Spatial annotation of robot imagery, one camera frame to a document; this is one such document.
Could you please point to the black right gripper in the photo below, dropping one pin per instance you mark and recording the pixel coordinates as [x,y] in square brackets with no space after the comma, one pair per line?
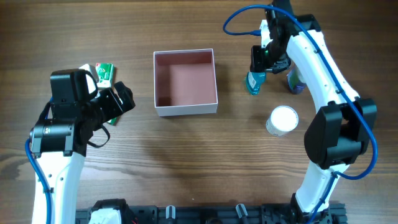
[280,66]

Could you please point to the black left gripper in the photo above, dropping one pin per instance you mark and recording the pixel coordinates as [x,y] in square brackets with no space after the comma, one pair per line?
[115,101]

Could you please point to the blue mouthwash bottle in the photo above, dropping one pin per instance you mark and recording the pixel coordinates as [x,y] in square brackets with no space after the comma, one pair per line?
[254,81]

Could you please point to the dark blue clear-cap bottle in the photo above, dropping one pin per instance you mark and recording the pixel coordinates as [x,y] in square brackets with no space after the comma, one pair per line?
[295,81]

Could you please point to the cotton swab round container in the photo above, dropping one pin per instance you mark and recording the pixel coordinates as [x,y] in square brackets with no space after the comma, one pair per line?
[282,120]

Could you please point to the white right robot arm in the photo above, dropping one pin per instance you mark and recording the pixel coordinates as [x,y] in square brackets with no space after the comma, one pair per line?
[341,130]

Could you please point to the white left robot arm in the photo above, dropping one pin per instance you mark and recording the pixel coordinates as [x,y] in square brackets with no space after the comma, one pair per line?
[56,147]

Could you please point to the green white soap box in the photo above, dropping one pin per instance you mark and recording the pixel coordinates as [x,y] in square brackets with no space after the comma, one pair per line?
[105,73]

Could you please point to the white box pink interior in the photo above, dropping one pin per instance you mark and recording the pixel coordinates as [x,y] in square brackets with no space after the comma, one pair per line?
[185,82]

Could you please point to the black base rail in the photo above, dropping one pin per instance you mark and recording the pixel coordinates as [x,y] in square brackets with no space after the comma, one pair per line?
[262,214]

